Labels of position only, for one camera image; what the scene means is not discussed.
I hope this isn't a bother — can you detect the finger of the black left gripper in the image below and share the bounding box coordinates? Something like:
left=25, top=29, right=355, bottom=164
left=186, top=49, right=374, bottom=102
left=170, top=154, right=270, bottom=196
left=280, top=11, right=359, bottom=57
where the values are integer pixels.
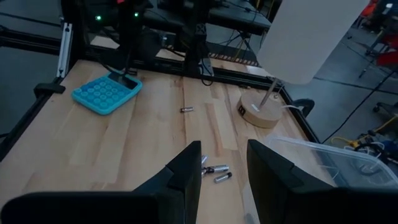
left=129, top=46, right=142, bottom=75
left=120, top=46, right=131, bottom=75

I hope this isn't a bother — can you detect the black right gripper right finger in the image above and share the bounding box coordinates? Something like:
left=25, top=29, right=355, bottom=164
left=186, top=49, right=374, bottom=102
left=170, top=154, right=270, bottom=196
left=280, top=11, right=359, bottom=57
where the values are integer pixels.
left=247, top=139, right=398, bottom=224

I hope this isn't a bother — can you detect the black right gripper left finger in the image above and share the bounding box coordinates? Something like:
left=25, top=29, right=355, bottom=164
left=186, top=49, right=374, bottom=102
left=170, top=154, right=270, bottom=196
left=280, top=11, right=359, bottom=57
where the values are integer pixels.
left=0, top=141, right=202, bottom=224

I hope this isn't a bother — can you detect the blue calculator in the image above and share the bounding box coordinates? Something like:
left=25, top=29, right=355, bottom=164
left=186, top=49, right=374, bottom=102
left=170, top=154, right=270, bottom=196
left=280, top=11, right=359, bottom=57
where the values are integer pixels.
left=70, top=70, right=144, bottom=116

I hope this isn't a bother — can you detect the white shade wooden lamp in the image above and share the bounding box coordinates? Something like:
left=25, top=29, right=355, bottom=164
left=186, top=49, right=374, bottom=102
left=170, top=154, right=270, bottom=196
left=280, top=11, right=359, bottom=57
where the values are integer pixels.
left=236, top=0, right=371, bottom=129

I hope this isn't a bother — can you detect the tall clear plastic bin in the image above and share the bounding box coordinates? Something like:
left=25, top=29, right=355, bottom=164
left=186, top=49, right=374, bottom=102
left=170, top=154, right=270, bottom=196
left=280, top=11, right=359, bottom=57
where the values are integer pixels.
left=264, top=135, right=398, bottom=189

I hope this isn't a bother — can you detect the silver aluminium profile bar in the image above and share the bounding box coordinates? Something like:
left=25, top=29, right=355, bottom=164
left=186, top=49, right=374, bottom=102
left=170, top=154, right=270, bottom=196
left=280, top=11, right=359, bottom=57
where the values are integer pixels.
left=55, top=23, right=73, bottom=78

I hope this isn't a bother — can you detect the yellow floor cable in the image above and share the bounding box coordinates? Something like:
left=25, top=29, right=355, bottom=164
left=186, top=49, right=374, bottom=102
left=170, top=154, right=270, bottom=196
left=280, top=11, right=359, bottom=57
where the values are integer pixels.
left=330, top=114, right=398, bottom=149

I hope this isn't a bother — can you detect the black coiled floor cable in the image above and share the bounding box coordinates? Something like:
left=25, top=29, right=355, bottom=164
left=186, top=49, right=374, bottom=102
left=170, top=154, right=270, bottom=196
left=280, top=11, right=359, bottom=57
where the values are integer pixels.
left=357, top=141, right=393, bottom=166

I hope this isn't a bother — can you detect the black cable loop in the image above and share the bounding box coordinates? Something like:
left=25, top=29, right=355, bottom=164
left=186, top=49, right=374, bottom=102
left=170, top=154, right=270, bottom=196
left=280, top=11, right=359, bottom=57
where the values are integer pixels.
left=294, top=98, right=315, bottom=118

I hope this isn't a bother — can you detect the black aluminium rig frame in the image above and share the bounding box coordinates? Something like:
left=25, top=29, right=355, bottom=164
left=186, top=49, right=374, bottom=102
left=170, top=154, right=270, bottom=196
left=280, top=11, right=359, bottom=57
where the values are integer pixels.
left=0, top=0, right=321, bottom=162

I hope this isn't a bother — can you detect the long black floor cable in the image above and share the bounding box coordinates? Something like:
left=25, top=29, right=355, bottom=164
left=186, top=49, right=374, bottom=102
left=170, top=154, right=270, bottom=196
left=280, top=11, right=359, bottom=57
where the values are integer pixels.
left=322, top=71, right=398, bottom=144

